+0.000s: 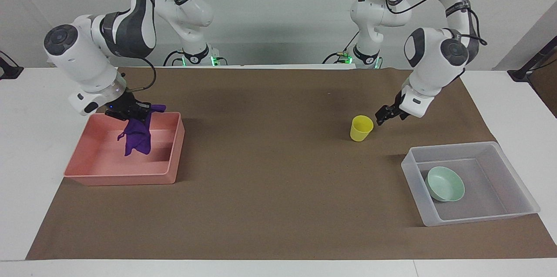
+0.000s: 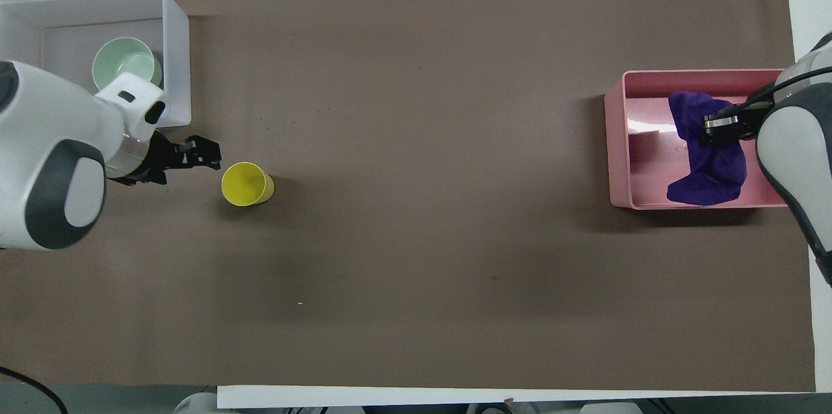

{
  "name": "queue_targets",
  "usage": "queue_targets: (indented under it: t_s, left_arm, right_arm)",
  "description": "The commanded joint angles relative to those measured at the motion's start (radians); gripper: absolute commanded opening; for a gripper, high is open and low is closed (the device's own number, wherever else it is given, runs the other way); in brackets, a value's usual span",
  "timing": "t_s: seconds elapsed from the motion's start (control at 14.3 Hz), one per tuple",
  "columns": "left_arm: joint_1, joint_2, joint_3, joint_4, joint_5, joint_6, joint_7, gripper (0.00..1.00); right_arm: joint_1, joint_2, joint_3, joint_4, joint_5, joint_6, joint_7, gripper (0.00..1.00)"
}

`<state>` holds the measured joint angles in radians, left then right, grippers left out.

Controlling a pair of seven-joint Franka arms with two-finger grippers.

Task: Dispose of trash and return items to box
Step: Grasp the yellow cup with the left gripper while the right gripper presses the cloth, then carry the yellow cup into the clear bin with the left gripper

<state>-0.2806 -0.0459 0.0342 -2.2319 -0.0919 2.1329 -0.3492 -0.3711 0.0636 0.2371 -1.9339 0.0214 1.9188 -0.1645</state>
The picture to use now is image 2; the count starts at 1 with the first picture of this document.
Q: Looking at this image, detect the purple cloth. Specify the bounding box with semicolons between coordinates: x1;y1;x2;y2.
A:
666;90;749;207

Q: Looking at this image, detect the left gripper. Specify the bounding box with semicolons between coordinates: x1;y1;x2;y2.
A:
109;132;185;187

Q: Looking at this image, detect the pink plastic box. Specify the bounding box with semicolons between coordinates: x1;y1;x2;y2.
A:
604;69;799;211

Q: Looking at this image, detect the yellow plastic cup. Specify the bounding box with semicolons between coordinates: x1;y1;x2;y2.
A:
220;161;276;207

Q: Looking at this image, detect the white plastic bin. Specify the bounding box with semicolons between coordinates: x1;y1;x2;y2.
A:
0;0;193;129

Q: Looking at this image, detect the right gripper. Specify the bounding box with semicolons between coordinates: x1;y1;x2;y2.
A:
736;101;775;141

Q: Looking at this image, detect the light green bowl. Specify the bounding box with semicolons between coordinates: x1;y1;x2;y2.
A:
92;36;164;94

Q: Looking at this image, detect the black cable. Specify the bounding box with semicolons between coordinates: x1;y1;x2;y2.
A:
744;66;832;110
0;365;70;414

